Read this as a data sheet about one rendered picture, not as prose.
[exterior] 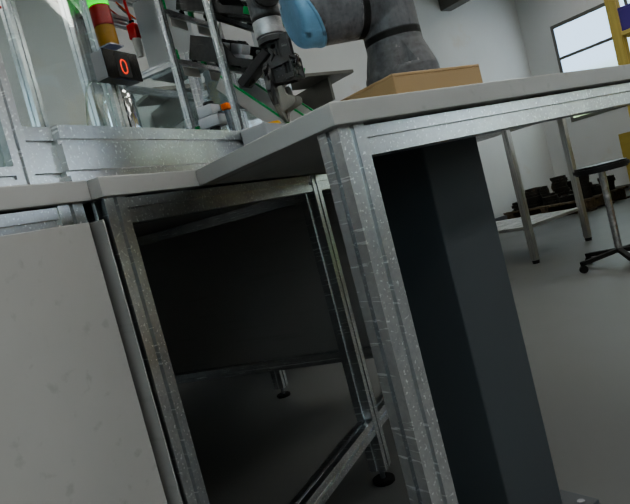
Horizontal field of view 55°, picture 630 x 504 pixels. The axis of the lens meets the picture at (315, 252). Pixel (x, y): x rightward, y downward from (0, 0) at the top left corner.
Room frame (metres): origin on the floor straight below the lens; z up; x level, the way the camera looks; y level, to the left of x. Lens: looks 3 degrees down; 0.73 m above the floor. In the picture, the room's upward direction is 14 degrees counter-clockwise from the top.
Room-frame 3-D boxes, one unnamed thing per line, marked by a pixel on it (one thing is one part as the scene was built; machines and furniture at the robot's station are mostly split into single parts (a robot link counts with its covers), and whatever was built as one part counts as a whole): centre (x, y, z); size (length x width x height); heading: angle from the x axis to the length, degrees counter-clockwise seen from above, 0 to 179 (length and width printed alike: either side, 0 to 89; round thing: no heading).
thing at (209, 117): (1.66, 0.19, 1.06); 0.08 x 0.04 x 0.07; 64
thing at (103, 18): (1.54, 0.37, 1.34); 0.05 x 0.05 x 0.05
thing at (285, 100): (1.53, -0.02, 1.02); 0.06 x 0.03 x 0.09; 64
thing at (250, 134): (1.49, 0.02, 0.93); 0.21 x 0.07 x 0.06; 154
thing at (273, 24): (1.55, -0.03, 1.20); 0.08 x 0.08 x 0.05
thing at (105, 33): (1.54, 0.37, 1.29); 0.05 x 0.05 x 0.05
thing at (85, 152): (1.35, 0.16, 0.91); 0.89 x 0.06 x 0.11; 154
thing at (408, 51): (1.25, -0.26, 0.99); 0.15 x 0.15 x 0.10
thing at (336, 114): (1.29, -0.23, 0.84); 0.90 x 0.70 x 0.03; 125
